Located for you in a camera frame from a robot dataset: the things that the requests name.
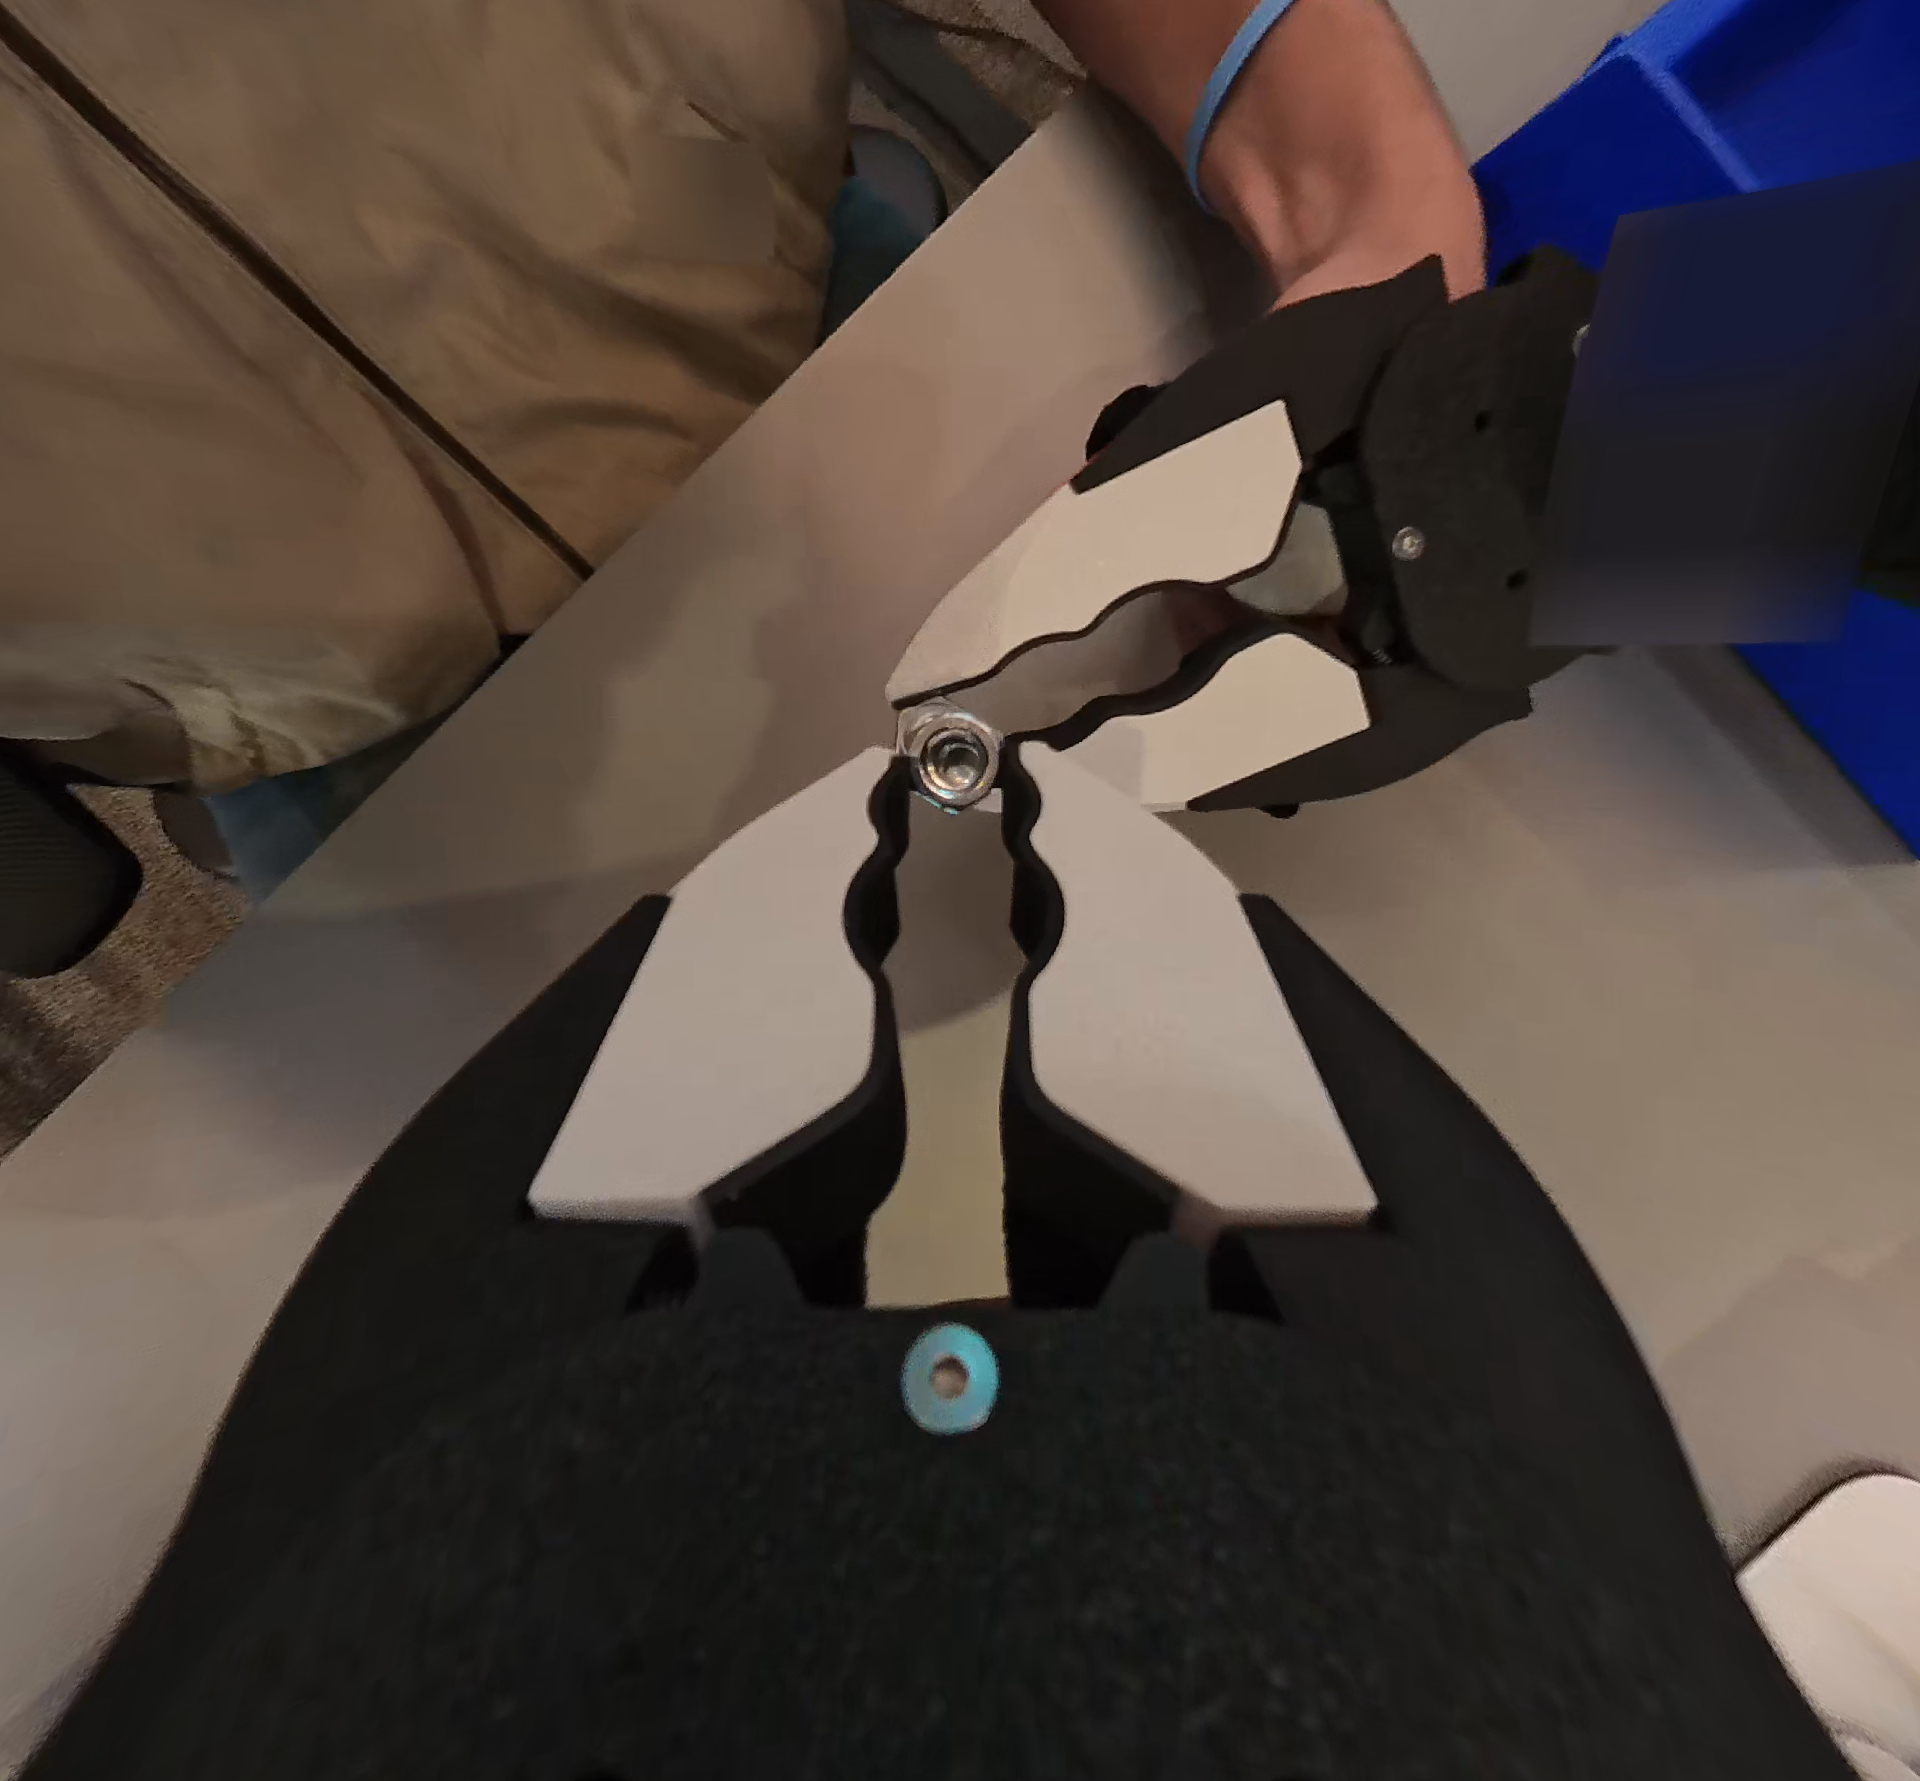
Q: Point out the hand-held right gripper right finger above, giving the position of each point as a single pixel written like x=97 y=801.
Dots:
x=1187 y=1031

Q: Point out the person's left hand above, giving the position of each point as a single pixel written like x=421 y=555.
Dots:
x=1351 y=160

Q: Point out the steel hex nut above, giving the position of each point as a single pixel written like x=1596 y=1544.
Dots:
x=911 y=731

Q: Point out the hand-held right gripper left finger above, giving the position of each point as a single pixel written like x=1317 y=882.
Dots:
x=734 y=1031

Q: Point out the blue wristband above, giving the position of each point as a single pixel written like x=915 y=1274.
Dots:
x=1245 y=50

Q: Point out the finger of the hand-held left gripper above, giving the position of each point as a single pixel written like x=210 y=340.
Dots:
x=1260 y=716
x=1142 y=521

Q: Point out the blue bin with black divider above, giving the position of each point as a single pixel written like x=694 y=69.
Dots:
x=1725 y=42

